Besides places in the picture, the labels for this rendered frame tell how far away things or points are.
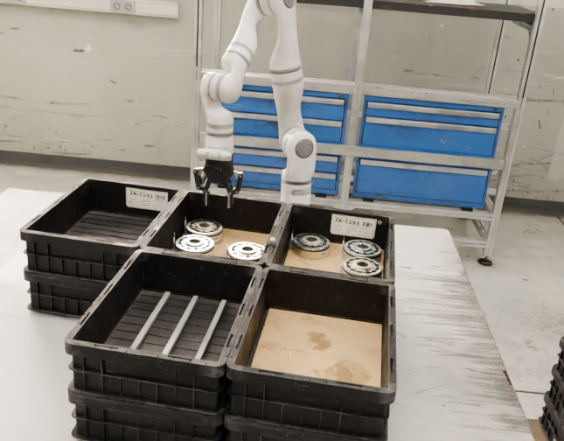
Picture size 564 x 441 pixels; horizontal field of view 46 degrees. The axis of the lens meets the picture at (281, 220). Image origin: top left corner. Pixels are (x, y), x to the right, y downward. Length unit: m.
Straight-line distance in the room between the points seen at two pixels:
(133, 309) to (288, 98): 0.76
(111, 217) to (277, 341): 0.76
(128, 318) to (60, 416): 0.24
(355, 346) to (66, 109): 3.56
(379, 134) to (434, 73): 0.95
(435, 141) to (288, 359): 2.39
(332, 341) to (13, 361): 0.72
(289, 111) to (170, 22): 2.53
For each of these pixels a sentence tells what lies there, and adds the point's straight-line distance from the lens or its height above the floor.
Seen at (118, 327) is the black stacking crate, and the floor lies 0.83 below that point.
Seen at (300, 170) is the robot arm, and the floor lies 0.99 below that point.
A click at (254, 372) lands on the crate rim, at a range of 1.19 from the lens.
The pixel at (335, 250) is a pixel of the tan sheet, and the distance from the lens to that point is 1.86.
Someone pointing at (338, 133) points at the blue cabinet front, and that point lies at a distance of 3.57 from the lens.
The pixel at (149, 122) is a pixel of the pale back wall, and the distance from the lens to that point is 4.59.
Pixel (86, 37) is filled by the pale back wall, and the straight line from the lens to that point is 4.59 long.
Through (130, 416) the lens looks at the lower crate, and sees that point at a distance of 1.34.
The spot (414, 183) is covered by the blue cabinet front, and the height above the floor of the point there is 0.43.
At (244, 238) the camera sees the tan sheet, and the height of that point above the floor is 0.83.
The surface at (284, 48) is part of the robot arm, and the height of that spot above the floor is 1.34.
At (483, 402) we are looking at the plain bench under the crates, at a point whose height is 0.70.
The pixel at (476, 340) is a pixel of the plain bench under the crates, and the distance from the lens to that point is 1.83.
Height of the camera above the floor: 1.64
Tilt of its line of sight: 24 degrees down
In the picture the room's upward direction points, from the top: 5 degrees clockwise
